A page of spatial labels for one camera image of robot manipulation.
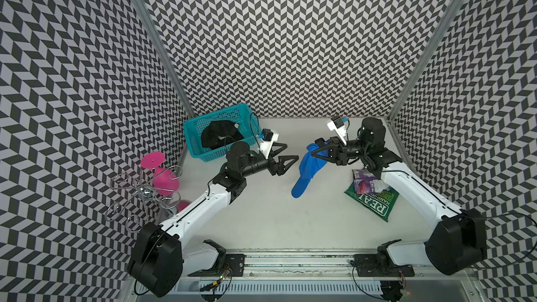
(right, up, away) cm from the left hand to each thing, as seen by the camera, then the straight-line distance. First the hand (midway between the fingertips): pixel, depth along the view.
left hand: (290, 153), depth 72 cm
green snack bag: (+38, -22, +13) cm, 46 cm away
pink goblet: (-45, -11, +3) cm, 46 cm away
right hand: (+7, -1, -5) cm, 9 cm away
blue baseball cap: (+6, -3, -4) cm, 8 cm away
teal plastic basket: (-27, +19, +47) cm, 57 cm away
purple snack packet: (+33, -14, +16) cm, 39 cm away
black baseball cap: (-36, +7, +34) cm, 51 cm away
